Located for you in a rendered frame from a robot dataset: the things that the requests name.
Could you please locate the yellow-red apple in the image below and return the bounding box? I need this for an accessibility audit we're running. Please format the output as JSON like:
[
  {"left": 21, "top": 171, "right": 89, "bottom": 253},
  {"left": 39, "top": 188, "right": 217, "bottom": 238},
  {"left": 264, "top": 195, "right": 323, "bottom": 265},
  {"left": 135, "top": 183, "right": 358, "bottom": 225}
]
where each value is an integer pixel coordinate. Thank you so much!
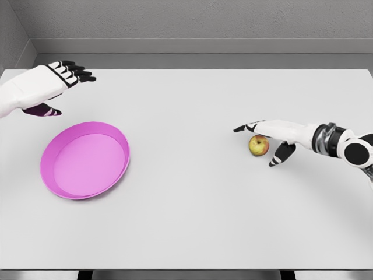
[{"left": 248, "top": 134, "right": 270, "bottom": 157}]

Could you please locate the pink round plate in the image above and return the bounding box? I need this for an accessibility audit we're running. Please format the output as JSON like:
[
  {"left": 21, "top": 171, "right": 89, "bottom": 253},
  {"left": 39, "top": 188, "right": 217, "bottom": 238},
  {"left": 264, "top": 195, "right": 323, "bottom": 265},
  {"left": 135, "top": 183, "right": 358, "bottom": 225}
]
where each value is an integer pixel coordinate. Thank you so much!
[{"left": 40, "top": 121, "right": 131, "bottom": 201}]

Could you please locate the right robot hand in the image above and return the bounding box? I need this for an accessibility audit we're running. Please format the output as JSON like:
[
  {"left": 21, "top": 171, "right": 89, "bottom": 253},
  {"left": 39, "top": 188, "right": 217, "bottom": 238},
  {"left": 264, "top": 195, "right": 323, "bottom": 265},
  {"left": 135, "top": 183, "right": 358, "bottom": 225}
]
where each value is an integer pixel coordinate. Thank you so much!
[{"left": 233, "top": 119, "right": 307, "bottom": 168}]

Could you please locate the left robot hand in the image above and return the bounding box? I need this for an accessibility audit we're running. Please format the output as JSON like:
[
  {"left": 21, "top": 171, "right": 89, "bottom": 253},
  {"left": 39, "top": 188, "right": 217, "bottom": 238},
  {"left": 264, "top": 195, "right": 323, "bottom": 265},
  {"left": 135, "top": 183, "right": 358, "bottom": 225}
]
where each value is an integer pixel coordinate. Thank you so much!
[{"left": 10, "top": 60, "right": 97, "bottom": 117}]

